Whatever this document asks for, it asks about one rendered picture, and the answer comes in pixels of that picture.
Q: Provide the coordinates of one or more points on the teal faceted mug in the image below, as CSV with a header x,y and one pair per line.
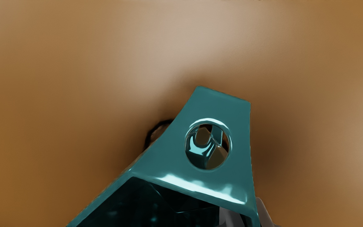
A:
x,y
165,164

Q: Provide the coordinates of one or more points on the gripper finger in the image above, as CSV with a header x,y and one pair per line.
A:
x,y
265,216

